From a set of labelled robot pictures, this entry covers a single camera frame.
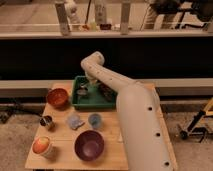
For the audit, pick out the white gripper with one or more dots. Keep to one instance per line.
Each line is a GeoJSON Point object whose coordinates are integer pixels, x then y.
{"type": "Point", "coordinates": [91, 79]}

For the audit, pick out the dark scrubbing brush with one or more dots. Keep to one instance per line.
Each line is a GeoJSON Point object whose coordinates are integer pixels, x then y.
{"type": "Point", "coordinates": [83, 90]}

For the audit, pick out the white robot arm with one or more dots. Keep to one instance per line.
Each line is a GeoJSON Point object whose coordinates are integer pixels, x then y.
{"type": "Point", "coordinates": [137, 108]}

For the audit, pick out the green plastic tray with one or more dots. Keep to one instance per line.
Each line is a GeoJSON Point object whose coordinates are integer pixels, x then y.
{"type": "Point", "coordinates": [94, 100]}

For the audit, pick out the dark object in tray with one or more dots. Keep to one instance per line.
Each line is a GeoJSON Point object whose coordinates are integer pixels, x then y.
{"type": "Point", "coordinates": [107, 93]}

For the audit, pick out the orange bowl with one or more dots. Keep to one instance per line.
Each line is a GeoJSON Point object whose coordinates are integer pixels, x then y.
{"type": "Point", "coordinates": [57, 98]}

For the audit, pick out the small blue cup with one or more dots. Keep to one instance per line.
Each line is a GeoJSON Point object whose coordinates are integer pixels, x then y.
{"type": "Point", "coordinates": [95, 120]}

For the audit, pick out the crumpled blue-grey cloth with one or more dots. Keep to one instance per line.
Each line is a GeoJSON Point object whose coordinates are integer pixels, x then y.
{"type": "Point", "coordinates": [74, 121]}

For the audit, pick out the small metal cup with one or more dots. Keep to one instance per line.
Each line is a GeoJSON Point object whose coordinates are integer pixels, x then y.
{"type": "Point", "coordinates": [47, 122]}

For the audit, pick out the purple bowl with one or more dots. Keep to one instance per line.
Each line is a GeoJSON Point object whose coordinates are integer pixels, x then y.
{"type": "Point", "coordinates": [89, 145]}

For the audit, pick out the wooden table board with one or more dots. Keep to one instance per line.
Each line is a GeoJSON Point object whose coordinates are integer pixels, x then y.
{"type": "Point", "coordinates": [63, 156]}

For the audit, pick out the white cup with orange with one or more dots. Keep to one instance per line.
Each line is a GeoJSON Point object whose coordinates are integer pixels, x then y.
{"type": "Point", "coordinates": [42, 146]}

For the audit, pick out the yellow black stand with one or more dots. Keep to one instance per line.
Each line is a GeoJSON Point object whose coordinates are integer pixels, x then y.
{"type": "Point", "coordinates": [202, 124]}

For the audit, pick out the white post right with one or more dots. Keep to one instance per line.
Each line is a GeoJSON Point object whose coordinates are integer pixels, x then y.
{"type": "Point", "coordinates": [125, 13]}

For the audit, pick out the white post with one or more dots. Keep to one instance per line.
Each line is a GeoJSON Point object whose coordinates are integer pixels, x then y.
{"type": "Point", "coordinates": [125, 13]}
{"type": "Point", "coordinates": [62, 18]}

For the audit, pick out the white post left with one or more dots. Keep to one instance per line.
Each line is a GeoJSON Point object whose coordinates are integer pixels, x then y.
{"type": "Point", "coordinates": [62, 18]}

